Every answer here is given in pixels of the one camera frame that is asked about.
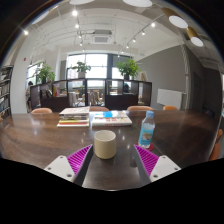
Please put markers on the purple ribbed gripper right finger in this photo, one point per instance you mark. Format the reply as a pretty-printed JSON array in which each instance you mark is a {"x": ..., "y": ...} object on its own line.
[{"x": 152, "y": 167}]

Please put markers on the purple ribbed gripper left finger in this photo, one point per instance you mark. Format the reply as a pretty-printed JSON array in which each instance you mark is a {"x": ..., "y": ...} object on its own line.
[{"x": 73, "y": 167}]

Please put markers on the clear water bottle blue cap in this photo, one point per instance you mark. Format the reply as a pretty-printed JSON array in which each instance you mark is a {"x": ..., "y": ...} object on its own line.
[{"x": 147, "y": 130}]

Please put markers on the red round coaster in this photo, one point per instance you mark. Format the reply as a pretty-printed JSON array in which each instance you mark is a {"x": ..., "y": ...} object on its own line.
[{"x": 151, "y": 147}]

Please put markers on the cream ceramic cup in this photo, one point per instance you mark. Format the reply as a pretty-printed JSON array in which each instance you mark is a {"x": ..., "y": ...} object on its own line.
[{"x": 105, "y": 144}]

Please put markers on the stack of books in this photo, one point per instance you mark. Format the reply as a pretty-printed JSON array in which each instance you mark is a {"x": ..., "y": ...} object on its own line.
[{"x": 74, "y": 117}]

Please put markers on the large flat picture book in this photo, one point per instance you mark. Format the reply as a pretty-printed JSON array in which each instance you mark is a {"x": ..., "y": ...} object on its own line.
[{"x": 111, "y": 118}]

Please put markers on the orange chair far right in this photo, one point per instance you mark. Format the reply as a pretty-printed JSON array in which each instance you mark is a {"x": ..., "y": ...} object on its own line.
[{"x": 140, "y": 108}]

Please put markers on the orange chair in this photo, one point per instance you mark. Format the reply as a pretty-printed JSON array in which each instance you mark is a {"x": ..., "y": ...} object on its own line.
[
  {"x": 98, "y": 108},
  {"x": 41, "y": 111},
  {"x": 140, "y": 108}
]

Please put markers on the orange chair far middle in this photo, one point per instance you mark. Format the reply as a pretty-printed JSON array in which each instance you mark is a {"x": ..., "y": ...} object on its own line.
[{"x": 98, "y": 108}]

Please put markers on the orange chair far corner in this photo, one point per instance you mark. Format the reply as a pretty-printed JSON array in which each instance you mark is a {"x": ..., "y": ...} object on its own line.
[{"x": 168, "y": 107}]

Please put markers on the orange chair far left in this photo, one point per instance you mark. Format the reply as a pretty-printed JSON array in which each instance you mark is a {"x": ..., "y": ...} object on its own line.
[{"x": 41, "y": 111}]

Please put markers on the orange chair right edge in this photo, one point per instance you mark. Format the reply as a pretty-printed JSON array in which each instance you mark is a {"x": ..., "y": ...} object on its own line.
[{"x": 216, "y": 149}]

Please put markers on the white whiteboard panel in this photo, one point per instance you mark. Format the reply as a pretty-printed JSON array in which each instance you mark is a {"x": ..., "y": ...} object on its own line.
[{"x": 169, "y": 97}]

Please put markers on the black low shelf unit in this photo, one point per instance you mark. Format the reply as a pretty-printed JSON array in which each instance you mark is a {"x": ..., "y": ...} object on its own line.
[{"x": 114, "y": 94}]

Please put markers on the seated person in background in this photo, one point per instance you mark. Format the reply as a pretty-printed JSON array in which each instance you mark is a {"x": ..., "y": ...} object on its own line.
[{"x": 28, "y": 99}]

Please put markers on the left potted green plant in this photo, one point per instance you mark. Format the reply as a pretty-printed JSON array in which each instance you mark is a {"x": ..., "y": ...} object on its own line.
[{"x": 44, "y": 73}]

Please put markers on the potted green plant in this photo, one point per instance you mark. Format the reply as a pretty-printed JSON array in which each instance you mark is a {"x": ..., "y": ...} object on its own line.
[
  {"x": 44, "y": 73},
  {"x": 128, "y": 69},
  {"x": 81, "y": 68}
]

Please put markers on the middle potted green plant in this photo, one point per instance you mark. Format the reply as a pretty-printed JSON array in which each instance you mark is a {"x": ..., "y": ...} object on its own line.
[{"x": 81, "y": 68}]

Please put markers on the right potted green plant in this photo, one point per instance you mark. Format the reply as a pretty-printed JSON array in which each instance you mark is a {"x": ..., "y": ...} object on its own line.
[{"x": 128, "y": 69}]

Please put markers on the dark tall bookshelf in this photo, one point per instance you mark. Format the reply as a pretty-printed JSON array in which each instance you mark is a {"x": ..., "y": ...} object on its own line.
[{"x": 5, "y": 84}]

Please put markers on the ceiling air conditioner unit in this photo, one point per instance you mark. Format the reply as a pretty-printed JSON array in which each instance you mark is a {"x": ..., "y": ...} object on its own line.
[{"x": 101, "y": 36}]

